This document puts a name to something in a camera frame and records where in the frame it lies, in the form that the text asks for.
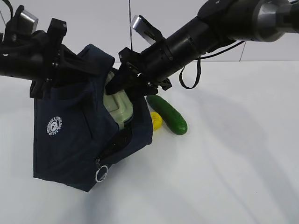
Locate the green cucumber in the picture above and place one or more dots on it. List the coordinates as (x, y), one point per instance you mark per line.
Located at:
(173, 119)

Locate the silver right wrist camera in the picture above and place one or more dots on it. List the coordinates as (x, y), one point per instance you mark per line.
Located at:
(147, 31)

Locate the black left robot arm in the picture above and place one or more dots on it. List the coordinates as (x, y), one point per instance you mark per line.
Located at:
(25, 62)

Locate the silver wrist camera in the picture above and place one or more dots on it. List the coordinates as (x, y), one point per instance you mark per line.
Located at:
(26, 23)
(147, 31)

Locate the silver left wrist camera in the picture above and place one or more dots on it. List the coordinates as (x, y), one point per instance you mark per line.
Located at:
(26, 23)

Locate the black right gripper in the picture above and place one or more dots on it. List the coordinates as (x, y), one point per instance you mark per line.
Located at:
(141, 73)

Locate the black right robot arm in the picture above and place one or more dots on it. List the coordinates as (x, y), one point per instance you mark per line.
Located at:
(219, 26)

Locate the yellow toy pepper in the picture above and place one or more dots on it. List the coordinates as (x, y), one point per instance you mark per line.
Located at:
(157, 121)

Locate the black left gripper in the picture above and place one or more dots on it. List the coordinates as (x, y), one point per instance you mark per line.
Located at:
(56, 56)

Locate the navy blue lunch bag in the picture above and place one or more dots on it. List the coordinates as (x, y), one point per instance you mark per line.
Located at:
(76, 140)

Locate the glass container green lid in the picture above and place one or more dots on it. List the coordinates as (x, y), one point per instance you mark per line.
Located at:
(119, 107)

